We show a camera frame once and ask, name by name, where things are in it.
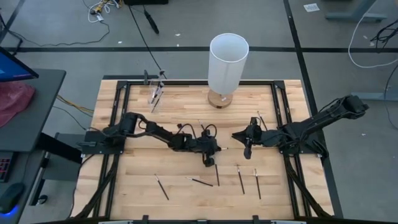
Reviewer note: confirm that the black computer mouse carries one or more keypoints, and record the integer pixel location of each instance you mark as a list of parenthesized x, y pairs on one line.
[(12, 196)]

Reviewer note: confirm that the computer monitor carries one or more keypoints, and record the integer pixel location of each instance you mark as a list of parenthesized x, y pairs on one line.
[(12, 70)]

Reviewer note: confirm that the dark grey desk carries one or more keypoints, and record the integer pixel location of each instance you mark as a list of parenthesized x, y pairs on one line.
[(29, 174)]

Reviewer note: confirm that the grey desk foot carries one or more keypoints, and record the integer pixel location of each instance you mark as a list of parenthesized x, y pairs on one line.
[(373, 96)]

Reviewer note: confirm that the black post clamp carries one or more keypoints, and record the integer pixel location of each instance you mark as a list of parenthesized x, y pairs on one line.
[(145, 77)]

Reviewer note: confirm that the black side desk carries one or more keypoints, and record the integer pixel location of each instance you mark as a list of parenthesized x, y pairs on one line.
[(34, 118)]

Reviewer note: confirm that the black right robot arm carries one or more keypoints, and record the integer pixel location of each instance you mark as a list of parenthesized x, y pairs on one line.
[(323, 116)]

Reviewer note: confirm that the computer keyboard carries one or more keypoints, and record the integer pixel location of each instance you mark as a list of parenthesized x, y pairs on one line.
[(4, 169)]

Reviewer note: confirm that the thin black makeup brush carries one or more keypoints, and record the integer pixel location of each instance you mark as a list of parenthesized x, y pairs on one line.
[(262, 120), (240, 180), (199, 181), (157, 102), (154, 99), (201, 124), (161, 187), (216, 172), (257, 185)]

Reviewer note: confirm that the clear acrylic organizer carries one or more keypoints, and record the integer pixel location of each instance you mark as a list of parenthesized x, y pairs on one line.
[(150, 107)]

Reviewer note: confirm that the fan makeup brush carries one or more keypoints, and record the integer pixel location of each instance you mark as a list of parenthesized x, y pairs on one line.
[(161, 73)]

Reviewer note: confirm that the pink cloth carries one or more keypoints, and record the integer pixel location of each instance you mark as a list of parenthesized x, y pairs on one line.
[(12, 99)]

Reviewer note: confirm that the black stick-shaped device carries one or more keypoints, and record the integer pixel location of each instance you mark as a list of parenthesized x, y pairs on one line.
[(151, 22)]

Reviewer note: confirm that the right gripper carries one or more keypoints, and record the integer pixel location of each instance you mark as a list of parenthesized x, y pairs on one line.
[(255, 137)]

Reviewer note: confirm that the white shade wooden base lamp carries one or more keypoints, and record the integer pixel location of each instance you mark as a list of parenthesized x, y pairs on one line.
[(227, 65)]

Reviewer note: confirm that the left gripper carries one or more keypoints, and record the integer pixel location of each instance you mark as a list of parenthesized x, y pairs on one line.
[(208, 146)]

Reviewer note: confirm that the white paper sheet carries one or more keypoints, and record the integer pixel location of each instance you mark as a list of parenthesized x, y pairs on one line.
[(311, 7)]

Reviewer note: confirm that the black powder makeup brush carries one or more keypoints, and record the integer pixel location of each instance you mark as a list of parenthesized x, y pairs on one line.
[(158, 88)]

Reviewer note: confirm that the grey desk leg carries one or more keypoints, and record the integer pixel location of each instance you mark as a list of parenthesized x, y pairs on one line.
[(354, 16)]

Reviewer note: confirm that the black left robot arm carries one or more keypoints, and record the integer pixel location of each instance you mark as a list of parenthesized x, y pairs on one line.
[(158, 132)]

